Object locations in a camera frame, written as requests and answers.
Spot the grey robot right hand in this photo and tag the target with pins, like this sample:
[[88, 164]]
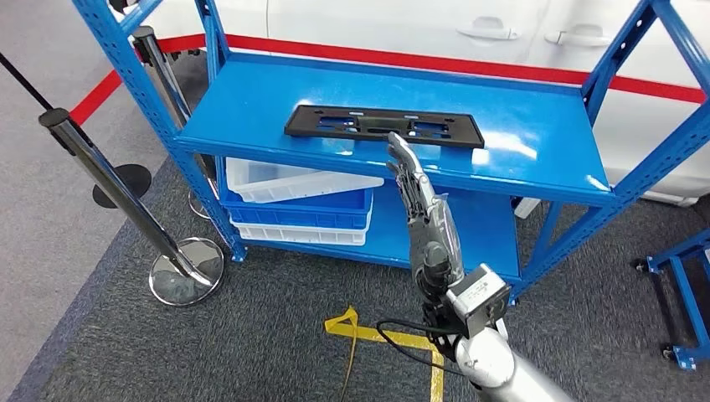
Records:
[[432, 238]]

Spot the black plastic plate frame part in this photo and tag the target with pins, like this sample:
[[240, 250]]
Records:
[[310, 125]]

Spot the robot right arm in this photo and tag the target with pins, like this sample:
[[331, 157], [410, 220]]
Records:
[[488, 360]]

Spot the blue metal shelf rack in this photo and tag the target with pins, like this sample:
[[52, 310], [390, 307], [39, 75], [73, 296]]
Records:
[[277, 94]]

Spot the small white plastic block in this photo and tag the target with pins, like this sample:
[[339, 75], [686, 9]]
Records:
[[526, 208]]

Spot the yellow floor tape mark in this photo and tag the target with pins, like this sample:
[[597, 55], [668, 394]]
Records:
[[388, 335]]

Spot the blue plastic bin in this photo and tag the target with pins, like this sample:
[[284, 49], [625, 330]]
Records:
[[299, 213]]

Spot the translucent white plastic bin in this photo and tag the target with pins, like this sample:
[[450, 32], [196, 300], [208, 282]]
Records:
[[288, 186]]

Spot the white car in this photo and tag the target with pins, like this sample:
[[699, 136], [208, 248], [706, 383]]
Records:
[[388, 22]]

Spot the black round stanchion base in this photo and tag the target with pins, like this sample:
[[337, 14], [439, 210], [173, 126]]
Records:
[[133, 177]]

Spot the chrome stanchion with chrome base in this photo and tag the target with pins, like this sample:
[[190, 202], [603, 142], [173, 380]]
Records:
[[111, 183]]

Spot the black barrier belt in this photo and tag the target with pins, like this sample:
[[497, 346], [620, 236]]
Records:
[[25, 80]]

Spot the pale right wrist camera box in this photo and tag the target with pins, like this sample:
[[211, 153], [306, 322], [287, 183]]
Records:
[[477, 299]]

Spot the blue wheeled cart frame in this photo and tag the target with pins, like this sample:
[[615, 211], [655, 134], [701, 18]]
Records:
[[685, 277]]

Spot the chrome stanchion post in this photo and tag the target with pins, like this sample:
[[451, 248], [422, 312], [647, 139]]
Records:
[[161, 72]]

